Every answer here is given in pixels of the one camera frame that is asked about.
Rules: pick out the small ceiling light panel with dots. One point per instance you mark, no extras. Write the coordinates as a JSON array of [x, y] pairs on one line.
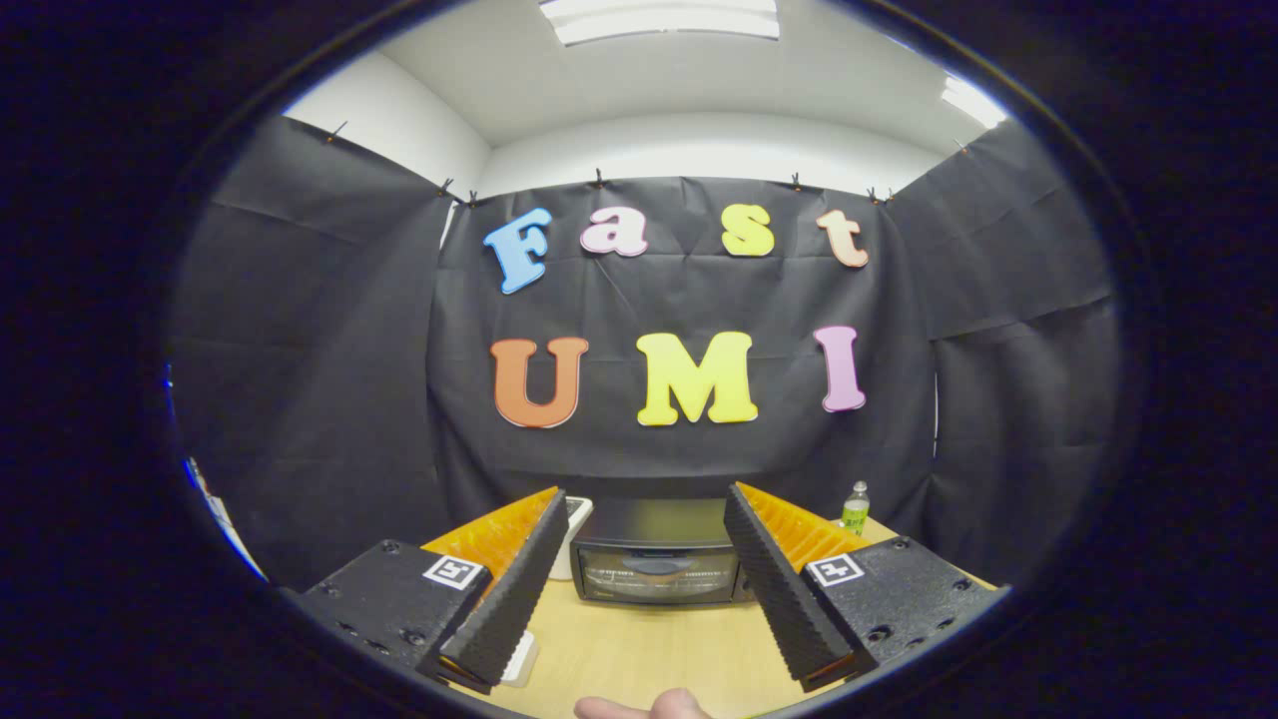
[[973, 100]]

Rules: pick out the black toaster oven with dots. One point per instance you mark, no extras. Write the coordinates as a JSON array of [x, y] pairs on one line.
[[654, 524]]

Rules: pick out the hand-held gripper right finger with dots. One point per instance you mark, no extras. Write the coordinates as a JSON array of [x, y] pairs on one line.
[[784, 599]]

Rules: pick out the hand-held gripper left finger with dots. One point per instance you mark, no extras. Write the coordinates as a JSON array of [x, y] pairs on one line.
[[509, 599]]

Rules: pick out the long ceiling light panel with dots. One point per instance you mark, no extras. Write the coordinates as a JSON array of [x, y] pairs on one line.
[[659, 18]]

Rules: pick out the white pop-up toaster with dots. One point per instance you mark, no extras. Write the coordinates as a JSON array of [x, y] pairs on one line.
[[574, 524]]

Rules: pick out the green label drink bottle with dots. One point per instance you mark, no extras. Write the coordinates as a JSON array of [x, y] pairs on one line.
[[855, 511]]

